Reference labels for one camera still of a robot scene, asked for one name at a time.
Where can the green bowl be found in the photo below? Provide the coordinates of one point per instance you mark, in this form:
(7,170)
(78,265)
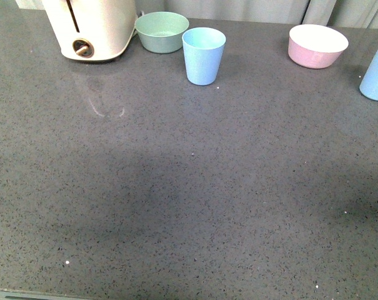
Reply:
(161,32)

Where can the white toaster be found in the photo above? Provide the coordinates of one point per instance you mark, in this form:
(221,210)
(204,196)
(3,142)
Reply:
(92,30)

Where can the pink bowl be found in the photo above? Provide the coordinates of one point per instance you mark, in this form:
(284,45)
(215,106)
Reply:
(315,46)

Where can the grey curtain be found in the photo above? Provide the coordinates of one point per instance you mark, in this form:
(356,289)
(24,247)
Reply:
(339,13)

